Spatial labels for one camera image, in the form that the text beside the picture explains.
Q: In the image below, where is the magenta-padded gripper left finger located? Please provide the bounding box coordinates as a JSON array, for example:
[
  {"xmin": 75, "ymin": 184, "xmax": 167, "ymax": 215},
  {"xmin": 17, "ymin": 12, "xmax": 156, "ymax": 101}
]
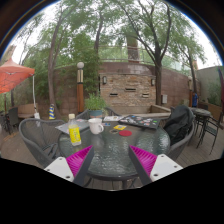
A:
[{"xmin": 44, "ymin": 144, "xmax": 96, "ymax": 187}]

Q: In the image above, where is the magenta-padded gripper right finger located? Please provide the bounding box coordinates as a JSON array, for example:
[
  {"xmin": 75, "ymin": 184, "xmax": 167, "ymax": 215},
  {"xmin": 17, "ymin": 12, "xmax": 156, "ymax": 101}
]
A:
[{"xmin": 128, "ymin": 144, "xmax": 184, "ymax": 187}]

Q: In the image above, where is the clear bottle with yellow label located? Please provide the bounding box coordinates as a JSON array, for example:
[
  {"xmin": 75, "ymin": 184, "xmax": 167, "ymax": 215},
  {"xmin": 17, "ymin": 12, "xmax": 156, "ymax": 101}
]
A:
[{"xmin": 68, "ymin": 113, "xmax": 82, "ymax": 147}]

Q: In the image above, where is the grey mesh patio chair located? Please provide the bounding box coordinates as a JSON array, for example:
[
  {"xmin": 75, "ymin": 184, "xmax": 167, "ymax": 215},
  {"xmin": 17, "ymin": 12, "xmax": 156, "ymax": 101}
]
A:
[
  {"xmin": 166, "ymin": 126, "xmax": 196, "ymax": 162},
  {"xmin": 18, "ymin": 118, "xmax": 66, "ymax": 168},
  {"xmin": 75, "ymin": 106, "xmax": 121, "ymax": 121}
]

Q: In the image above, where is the silver laptop with stickers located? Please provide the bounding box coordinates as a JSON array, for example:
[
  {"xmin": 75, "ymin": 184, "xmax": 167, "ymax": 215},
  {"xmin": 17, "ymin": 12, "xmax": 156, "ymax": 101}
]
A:
[{"xmin": 55, "ymin": 119, "xmax": 90, "ymax": 135}]

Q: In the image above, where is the flat round red coaster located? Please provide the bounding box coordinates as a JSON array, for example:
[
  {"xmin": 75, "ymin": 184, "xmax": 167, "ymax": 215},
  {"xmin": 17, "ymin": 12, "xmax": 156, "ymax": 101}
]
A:
[{"xmin": 118, "ymin": 129, "xmax": 133, "ymax": 137}]

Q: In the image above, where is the blue and yellow striped cone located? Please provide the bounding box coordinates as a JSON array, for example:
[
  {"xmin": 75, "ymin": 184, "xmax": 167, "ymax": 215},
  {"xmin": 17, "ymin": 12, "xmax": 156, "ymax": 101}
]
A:
[{"xmin": 48, "ymin": 103, "xmax": 57, "ymax": 121}]

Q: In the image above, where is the white ceramic mug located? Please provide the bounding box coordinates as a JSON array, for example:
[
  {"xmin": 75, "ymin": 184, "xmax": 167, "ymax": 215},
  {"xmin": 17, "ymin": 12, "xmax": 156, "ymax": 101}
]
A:
[{"xmin": 88, "ymin": 117, "xmax": 105, "ymax": 135}]

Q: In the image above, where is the dark metal patio chair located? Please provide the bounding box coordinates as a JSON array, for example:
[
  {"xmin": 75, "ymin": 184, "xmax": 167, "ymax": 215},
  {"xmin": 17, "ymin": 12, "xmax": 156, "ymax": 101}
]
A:
[{"xmin": 201, "ymin": 111, "xmax": 224, "ymax": 155}]

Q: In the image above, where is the wooden bench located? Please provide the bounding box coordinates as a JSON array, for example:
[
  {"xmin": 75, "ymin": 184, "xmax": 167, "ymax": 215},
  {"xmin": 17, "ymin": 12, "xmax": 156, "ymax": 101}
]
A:
[{"xmin": 17, "ymin": 103, "xmax": 39, "ymax": 120}]

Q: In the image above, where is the dark round patio table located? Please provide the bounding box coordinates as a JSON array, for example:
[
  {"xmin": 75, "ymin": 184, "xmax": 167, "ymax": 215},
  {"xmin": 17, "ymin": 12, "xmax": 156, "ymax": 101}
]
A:
[{"xmin": 190, "ymin": 107, "xmax": 213, "ymax": 149}]

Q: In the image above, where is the white printed paper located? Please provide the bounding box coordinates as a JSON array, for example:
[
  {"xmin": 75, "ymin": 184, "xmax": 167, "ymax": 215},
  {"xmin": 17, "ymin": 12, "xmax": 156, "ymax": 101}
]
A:
[{"xmin": 103, "ymin": 115, "xmax": 124, "ymax": 122}]

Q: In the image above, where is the green plant in blue pot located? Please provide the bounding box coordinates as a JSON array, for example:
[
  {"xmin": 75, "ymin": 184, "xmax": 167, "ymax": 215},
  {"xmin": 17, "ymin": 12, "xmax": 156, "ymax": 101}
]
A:
[{"xmin": 84, "ymin": 93, "xmax": 108, "ymax": 119}]

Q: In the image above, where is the orange patio umbrella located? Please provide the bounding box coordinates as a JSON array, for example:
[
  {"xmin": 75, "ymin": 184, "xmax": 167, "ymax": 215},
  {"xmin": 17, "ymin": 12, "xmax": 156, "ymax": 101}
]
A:
[{"xmin": 0, "ymin": 58, "xmax": 36, "ymax": 95}]

